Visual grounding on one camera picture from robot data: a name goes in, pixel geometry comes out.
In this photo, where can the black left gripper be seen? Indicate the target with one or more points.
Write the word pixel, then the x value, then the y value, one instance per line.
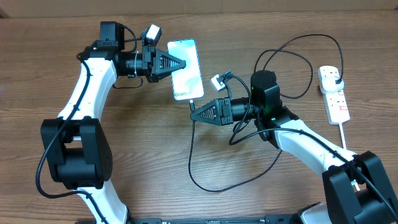
pixel 153 61

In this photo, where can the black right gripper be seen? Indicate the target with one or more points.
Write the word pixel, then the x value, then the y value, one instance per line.
pixel 219 119

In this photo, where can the Samsung Galaxy smartphone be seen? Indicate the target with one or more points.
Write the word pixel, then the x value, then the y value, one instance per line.
pixel 186 82

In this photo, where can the white power strip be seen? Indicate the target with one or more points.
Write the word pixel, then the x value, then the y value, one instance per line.
pixel 335 103

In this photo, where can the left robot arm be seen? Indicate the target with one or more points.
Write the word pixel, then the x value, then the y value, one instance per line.
pixel 77 158

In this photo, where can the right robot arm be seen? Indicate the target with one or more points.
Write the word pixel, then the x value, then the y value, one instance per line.
pixel 356 186

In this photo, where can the white charger plug adapter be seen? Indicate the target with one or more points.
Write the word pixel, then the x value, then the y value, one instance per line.
pixel 329 85

